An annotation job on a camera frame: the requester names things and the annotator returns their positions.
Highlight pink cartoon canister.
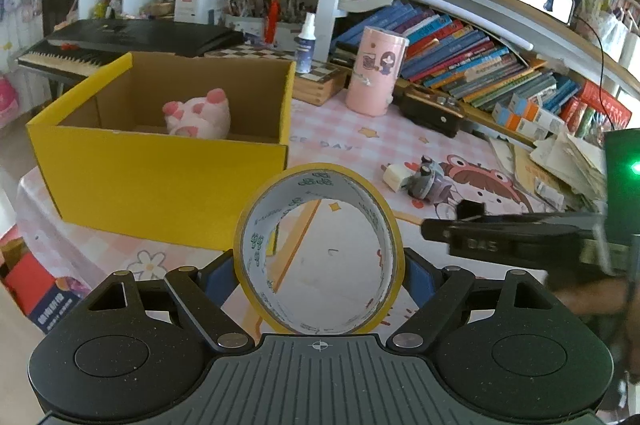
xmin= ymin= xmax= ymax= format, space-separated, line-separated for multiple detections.
xmin=346 ymin=26 xmax=410 ymax=116

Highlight pink plush toy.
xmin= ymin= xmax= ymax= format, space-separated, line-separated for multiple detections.
xmin=162 ymin=88 xmax=232 ymax=138

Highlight white charger plug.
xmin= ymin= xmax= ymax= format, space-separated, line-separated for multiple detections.
xmin=382 ymin=164 xmax=413 ymax=192

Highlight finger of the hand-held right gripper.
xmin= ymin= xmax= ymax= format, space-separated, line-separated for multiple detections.
xmin=421 ymin=201 xmax=603 ymax=273

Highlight small clear spray bottle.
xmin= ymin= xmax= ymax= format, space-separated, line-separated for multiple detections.
xmin=295 ymin=12 xmax=317 ymax=74

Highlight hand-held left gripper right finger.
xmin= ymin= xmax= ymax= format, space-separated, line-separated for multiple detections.
xmin=390 ymin=249 xmax=557 ymax=350

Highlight white pen holder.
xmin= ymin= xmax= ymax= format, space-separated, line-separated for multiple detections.
xmin=222 ymin=0 xmax=306 ymax=51

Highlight yellow tape roll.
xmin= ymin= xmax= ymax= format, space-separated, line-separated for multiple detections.
xmin=233 ymin=164 xmax=407 ymax=336

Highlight wooden chess board box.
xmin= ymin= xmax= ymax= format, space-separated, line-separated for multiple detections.
xmin=205 ymin=45 xmax=349 ymax=107

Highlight pile of papers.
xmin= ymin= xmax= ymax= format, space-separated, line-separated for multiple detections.
xmin=487 ymin=125 xmax=608 ymax=213

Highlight black electronic keyboard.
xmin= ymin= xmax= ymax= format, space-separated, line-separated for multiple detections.
xmin=17 ymin=19 xmax=246 ymax=81

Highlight rows of books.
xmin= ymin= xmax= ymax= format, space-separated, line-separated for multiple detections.
xmin=332 ymin=0 xmax=640 ymax=141

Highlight yellow cardboard box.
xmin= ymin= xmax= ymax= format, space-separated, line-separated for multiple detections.
xmin=26 ymin=51 xmax=297 ymax=251

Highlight person's right hand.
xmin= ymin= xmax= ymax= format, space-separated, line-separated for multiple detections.
xmin=552 ymin=277 xmax=632 ymax=316

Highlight desktop with pink checkered cloth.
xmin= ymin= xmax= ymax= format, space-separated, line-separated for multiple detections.
xmin=15 ymin=95 xmax=611 ymax=341

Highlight pink backpack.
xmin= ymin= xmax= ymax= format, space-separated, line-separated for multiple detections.
xmin=0 ymin=72 xmax=20 ymax=116

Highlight blue toy truck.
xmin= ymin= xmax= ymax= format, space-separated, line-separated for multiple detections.
xmin=405 ymin=155 xmax=453 ymax=203

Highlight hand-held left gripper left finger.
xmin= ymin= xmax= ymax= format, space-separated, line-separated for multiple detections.
xmin=82 ymin=252 xmax=251 ymax=351

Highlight red cardboard box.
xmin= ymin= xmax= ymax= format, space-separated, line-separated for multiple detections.
xmin=0 ymin=225 xmax=93 ymax=336

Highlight white box with red label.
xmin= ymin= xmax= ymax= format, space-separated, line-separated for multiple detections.
xmin=174 ymin=0 xmax=201 ymax=22

